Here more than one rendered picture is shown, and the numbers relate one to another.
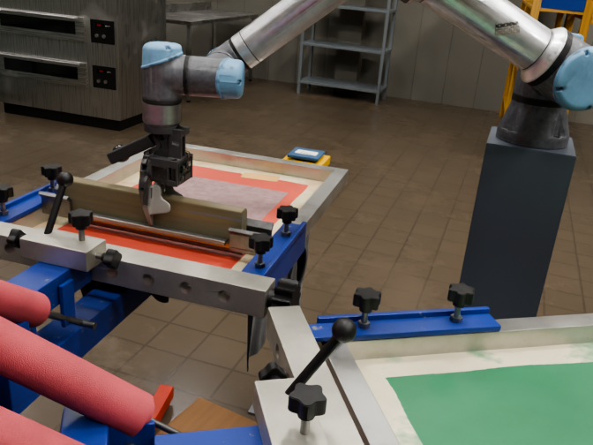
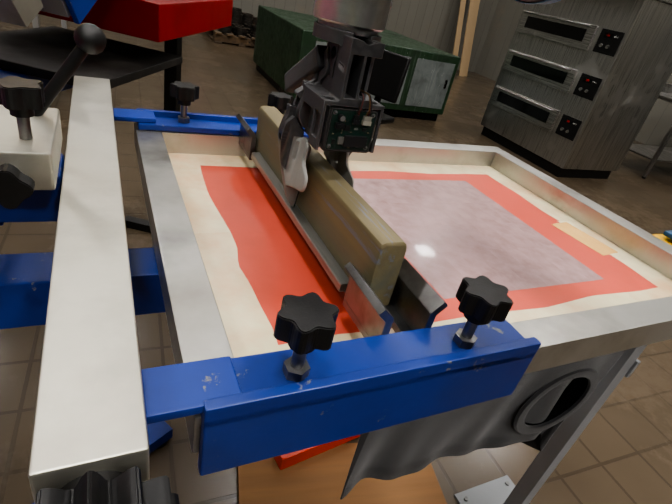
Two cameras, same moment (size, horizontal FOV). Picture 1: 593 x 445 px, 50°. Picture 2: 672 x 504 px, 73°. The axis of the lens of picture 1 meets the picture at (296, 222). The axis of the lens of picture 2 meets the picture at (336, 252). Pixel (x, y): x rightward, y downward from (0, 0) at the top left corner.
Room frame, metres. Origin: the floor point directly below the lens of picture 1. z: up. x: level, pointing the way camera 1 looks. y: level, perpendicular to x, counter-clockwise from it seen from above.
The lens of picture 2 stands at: (0.88, -0.11, 1.25)
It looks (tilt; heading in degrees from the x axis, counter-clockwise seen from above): 31 degrees down; 44
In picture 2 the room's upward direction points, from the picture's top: 14 degrees clockwise
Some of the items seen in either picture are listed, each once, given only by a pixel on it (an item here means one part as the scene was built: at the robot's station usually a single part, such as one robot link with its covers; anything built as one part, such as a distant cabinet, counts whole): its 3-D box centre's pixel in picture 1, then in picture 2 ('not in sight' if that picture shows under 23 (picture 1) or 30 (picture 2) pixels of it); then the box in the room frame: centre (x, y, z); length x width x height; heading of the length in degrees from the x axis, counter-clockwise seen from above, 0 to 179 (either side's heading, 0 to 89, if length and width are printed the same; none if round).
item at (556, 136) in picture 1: (536, 117); not in sight; (1.38, -0.50, 1.25); 0.15 x 0.15 x 0.10
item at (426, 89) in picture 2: not in sight; (349, 63); (4.91, 4.36, 0.38); 1.94 x 1.75 x 0.75; 164
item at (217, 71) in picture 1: (215, 76); not in sight; (1.24, 0.18, 1.31); 0.11 x 0.11 x 0.08; 2
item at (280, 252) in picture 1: (272, 261); (379, 378); (1.12, 0.04, 0.98); 0.30 x 0.05 x 0.07; 165
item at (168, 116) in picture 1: (162, 113); (355, 7); (1.22, 0.28, 1.23); 0.08 x 0.08 x 0.05
